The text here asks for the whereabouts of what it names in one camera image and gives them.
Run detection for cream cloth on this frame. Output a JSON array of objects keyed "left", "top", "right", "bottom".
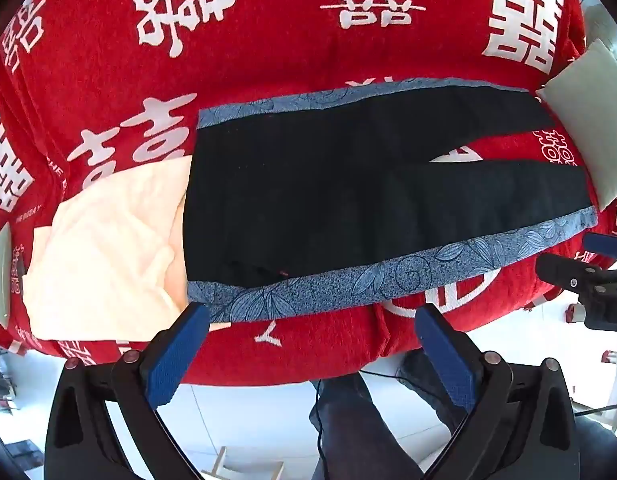
[{"left": 26, "top": 155, "right": 230, "bottom": 343}]

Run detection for wooden frame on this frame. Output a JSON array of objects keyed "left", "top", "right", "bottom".
[{"left": 202, "top": 446, "right": 286, "bottom": 480}]

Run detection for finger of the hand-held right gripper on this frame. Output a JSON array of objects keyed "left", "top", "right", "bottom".
[
  {"left": 535, "top": 253, "right": 612, "bottom": 292},
  {"left": 583, "top": 232, "right": 617, "bottom": 262}
]

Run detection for black pants with blue trim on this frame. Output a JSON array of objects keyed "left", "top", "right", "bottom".
[{"left": 182, "top": 76, "right": 599, "bottom": 323}]

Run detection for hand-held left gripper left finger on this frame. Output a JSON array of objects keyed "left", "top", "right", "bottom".
[{"left": 46, "top": 302, "right": 212, "bottom": 480}]

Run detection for red printed blanket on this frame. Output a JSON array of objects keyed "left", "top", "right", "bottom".
[{"left": 0, "top": 0, "right": 617, "bottom": 387}]

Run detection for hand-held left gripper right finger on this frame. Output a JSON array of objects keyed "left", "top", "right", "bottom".
[{"left": 415, "top": 304, "right": 577, "bottom": 480}]

